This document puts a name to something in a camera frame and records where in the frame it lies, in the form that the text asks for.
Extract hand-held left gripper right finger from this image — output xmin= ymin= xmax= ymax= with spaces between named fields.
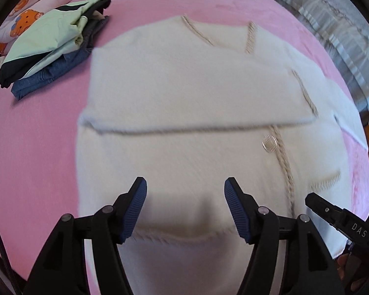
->
xmin=224 ymin=177 xmax=346 ymax=295

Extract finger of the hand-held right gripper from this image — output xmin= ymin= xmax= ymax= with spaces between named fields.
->
xmin=305 ymin=192 xmax=346 ymax=231

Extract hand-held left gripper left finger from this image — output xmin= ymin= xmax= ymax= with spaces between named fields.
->
xmin=25 ymin=177 xmax=148 ymax=295

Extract cream knit cardigan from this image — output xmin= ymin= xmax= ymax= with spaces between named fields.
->
xmin=75 ymin=15 xmax=369 ymax=295

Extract pile of folded clothes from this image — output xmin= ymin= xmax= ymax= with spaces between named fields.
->
xmin=0 ymin=0 xmax=111 ymax=89

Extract person's right hand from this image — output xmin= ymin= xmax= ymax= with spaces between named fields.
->
xmin=337 ymin=253 xmax=353 ymax=281

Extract pink bed blanket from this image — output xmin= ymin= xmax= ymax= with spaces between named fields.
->
xmin=0 ymin=0 xmax=369 ymax=283

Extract blue folded jeans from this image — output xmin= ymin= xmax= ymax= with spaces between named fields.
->
xmin=12 ymin=17 xmax=109 ymax=100

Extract dark grey folded garment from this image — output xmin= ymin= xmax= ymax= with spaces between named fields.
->
xmin=80 ymin=0 xmax=112 ymax=50

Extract pink bear print quilt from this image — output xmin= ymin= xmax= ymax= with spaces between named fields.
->
xmin=0 ymin=0 xmax=77 ymax=56

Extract black cable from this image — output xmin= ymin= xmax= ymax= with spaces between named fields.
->
xmin=0 ymin=207 xmax=20 ymax=295

